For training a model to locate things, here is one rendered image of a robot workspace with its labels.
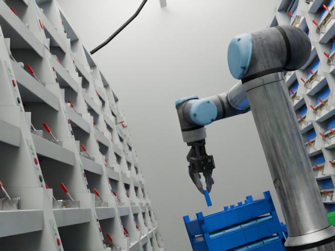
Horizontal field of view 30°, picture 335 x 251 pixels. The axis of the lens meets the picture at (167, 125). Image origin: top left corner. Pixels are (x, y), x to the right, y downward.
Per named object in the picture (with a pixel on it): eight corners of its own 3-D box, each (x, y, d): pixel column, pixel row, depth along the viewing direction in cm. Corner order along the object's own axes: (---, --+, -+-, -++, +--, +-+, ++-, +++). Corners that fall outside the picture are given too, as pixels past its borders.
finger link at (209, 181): (213, 194, 236) (206, 172, 235) (207, 192, 242) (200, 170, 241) (220, 191, 237) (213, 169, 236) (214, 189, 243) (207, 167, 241)
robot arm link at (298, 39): (318, 10, 171) (239, 88, 235) (278, 19, 168) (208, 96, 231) (333, 48, 169) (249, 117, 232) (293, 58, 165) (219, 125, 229)
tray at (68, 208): (90, 221, 211) (90, 180, 213) (52, 228, 151) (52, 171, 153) (30, 221, 211) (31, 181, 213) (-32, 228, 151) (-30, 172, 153)
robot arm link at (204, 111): (220, 94, 220) (208, 94, 232) (190, 102, 216) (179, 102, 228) (226, 120, 221) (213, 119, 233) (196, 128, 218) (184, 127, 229)
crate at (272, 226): (261, 233, 253) (255, 214, 254) (282, 230, 234) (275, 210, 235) (194, 256, 245) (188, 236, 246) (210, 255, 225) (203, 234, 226)
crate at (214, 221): (255, 214, 254) (249, 195, 255) (275, 210, 235) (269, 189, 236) (188, 236, 246) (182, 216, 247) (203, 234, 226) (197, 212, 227)
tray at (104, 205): (114, 217, 280) (114, 186, 282) (94, 220, 220) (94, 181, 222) (69, 217, 281) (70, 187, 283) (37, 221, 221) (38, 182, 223)
